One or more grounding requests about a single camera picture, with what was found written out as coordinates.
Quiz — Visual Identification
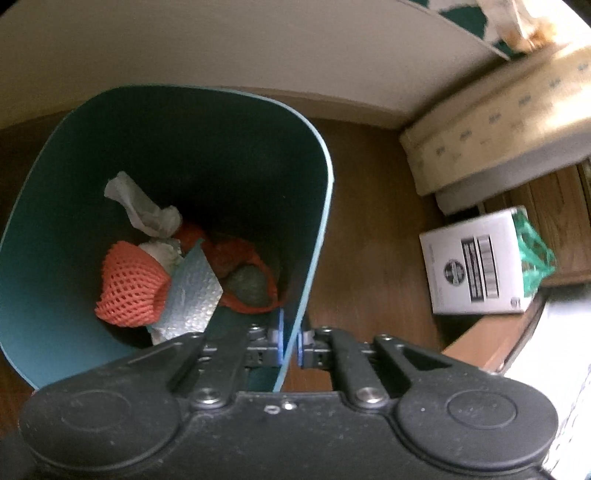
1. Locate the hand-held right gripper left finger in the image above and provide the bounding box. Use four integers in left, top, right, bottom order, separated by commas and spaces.
99, 310, 284, 411

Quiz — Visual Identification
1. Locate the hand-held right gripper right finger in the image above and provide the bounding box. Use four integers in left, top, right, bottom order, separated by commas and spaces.
295, 326, 453, 411

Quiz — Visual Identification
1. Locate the silver bubble foil packet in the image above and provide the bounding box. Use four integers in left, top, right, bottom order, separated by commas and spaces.
148, 240, 225, 346

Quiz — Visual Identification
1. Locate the orange foam fruit net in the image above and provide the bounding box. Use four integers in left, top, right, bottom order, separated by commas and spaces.
95, 241, 171, 328

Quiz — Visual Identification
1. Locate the white tissue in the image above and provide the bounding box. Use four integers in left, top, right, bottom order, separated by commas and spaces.
104, 171, 182, 238

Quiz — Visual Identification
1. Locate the green plastic trash bin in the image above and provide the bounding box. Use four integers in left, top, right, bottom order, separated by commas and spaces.
0, 84, 334, 393

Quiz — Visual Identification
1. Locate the dark round fruit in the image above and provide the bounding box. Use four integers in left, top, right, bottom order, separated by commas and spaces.
224, 265, 273, 308

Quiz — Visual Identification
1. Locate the orange plastic bag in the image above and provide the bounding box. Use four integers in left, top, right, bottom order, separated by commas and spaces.
173, 222, 283, 315

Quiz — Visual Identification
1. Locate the white printed cardboard box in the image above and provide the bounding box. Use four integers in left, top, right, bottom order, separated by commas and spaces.
419, 207, 536, 315

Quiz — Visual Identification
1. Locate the round wooden table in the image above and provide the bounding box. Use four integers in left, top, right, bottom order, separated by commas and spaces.
441, 295, 548, 374

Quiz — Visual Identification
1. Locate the green plastic bag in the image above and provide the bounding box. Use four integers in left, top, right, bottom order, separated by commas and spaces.
515, 207, 557, 296

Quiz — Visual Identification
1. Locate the grey bed base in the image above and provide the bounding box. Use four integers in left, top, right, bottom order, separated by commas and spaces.
434, 152, 591, 215

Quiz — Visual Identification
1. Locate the white tablecloth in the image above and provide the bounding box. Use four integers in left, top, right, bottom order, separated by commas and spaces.
501, 295, 591, 480

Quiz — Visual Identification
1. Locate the cream patterned mattress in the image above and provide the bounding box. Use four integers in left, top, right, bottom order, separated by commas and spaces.
399, 44, 591, 197

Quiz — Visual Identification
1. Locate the wooden cabinet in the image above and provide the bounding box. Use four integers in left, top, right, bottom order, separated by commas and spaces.
475, 161, 591, 289

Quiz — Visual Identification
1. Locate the green and white quilt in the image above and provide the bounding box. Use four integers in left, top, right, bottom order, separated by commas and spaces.
406, 0, 532, 61

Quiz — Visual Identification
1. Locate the cream stained cloth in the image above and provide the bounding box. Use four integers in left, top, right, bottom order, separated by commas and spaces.
475, 0, 573, 51

